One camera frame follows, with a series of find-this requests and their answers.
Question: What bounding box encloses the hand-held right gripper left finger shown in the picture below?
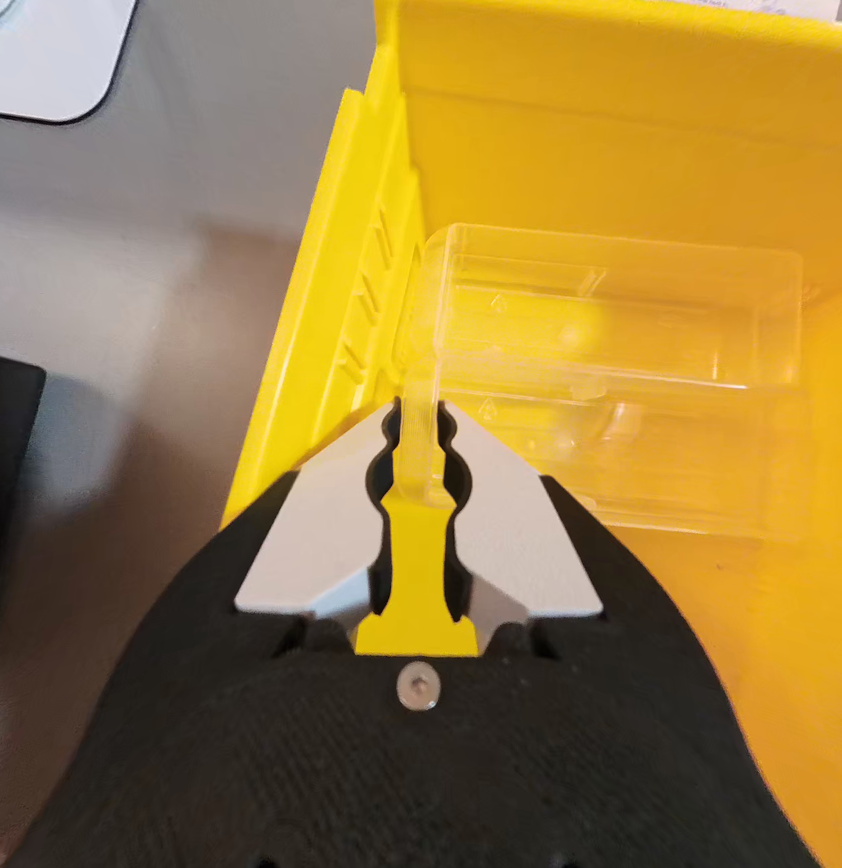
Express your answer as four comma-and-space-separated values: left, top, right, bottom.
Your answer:
234, 397, 403, 621

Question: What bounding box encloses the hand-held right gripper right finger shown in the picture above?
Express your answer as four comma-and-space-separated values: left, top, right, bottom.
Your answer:
435, 400, 605, 623

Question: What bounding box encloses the clear plastic box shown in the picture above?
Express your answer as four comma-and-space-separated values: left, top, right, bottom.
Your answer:
393, 224, 813, 543

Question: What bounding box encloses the large yellow plastic bin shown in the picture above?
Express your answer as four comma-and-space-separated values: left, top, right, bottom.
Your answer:
221, 0, 842, 868

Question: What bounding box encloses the white rounded pad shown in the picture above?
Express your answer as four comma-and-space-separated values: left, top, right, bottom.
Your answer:
0, 0, 139, 125

